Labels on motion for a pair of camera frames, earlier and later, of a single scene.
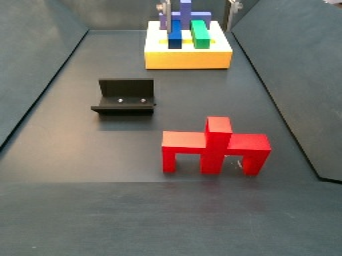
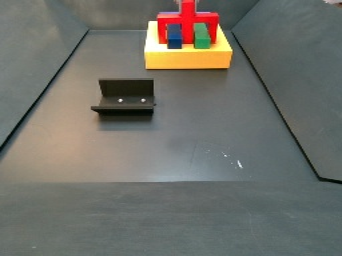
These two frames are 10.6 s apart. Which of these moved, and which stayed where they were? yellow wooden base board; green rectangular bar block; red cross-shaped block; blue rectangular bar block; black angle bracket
Moved: red cross-shaped block
Stayed: black angle bracket; green rectangular bar block; blue rectangular bar block; yellow wooden base board
